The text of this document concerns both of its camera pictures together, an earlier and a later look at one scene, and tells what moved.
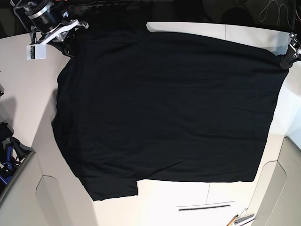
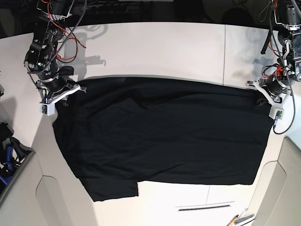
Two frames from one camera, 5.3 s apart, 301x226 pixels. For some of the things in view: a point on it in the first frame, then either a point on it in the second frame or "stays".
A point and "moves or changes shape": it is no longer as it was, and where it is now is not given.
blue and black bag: [13, 152] stays
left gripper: [61, 32] → [55, 88]
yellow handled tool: [232, 221] stays
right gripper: [294, 47] → [275, 90]
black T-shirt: [131, 104] moves or changes shape
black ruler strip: [197, 208] stays
